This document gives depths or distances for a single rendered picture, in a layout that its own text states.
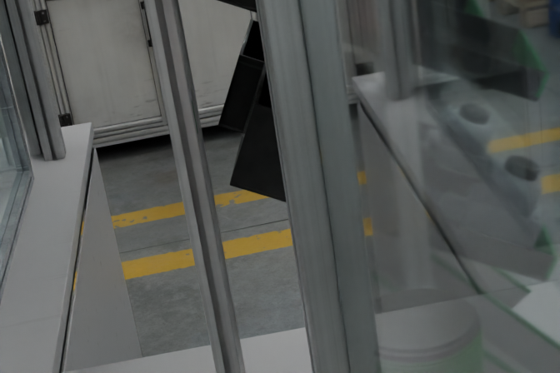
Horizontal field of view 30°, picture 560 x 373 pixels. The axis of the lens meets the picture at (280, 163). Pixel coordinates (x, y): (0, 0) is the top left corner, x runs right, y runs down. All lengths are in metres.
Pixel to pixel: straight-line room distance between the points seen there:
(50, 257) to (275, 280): 1.68
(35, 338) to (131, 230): 2.42
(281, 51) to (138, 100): 4.35
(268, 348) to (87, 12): 3.26
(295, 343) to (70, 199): 0.77
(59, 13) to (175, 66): 3.84
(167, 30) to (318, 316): 0.40
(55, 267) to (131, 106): 2.91
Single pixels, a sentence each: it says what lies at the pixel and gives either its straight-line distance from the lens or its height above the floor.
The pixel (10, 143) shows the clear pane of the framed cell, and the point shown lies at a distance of 2.14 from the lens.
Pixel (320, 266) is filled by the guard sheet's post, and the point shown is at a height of 1.45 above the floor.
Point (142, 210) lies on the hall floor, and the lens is 4.19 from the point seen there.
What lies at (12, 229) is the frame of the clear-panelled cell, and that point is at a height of 0.89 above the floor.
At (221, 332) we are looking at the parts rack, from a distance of 0.86.
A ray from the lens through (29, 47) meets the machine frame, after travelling 2.28.
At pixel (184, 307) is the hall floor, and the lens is 3.41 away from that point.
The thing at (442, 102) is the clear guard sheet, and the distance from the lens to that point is 0.16.
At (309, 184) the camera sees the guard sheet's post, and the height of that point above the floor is 1.49.
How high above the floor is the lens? 1.63
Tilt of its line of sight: 22 degrees down
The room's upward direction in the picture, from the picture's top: 9 degrees counter-clockwise
